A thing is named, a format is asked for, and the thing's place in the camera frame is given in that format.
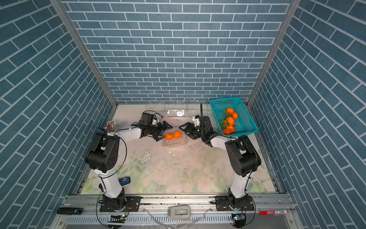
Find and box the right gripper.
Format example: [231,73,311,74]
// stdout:
[180,123,206,140]

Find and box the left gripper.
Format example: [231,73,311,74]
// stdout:
[147,121,173,141]

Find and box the orange pair with leaves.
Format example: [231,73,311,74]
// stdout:
[222,107,238,120]

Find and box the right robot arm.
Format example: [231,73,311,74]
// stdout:
[179,115,262,201]

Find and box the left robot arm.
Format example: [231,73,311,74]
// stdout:
[85,110,173,200]

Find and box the teal plastic basket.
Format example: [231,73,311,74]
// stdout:
[210,97,258,137]

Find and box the pink pen cup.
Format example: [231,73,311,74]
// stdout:
[99,120,115,133]

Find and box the blue card on table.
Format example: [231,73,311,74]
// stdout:
[118,177,131,186]

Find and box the red marker pen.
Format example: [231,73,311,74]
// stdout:
[259,210,289,215]

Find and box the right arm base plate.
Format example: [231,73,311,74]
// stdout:
[213,195,254,211]

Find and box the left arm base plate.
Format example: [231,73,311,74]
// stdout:
[98,196,141,212]

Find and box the grey box on rail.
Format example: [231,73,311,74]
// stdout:
[167,205,191,220]

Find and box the black device on rail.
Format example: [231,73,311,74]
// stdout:
[57,207,83,215]

